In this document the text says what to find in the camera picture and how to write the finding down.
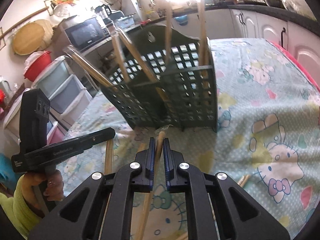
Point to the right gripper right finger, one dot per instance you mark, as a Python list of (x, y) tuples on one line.
[(217, 207)]

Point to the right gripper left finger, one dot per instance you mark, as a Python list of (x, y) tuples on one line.
[(101, 206)]

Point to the yellow green sleeve forearm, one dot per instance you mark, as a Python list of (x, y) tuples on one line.
[(16, 213)]

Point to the left hand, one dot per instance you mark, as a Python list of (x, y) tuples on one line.
[(53, 191)]

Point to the plastic drawer tower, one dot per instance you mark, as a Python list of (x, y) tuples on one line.
[(68, 96)]

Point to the red plastic basin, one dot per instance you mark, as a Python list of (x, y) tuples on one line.
[(36, 63)]

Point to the cartoon cat tablecloth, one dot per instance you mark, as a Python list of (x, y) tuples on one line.
[(268, 128)]

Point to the round bamboo tray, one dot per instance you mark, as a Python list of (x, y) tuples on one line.
[(32, 37)]

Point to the black microwave oven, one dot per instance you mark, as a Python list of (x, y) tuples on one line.
[(86, 34)]

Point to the pink towel blanket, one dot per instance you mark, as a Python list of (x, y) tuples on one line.
[(290, 57)]

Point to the dark green utensil basket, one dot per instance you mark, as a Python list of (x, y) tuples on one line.
[(177, 97)]

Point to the framed fruit picture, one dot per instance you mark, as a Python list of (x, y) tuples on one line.
[(54, 5)]

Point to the black blender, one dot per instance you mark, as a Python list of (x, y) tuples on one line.
[(104, 11)]

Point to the steel pot on counter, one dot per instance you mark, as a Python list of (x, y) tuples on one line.
[(275, 3)]

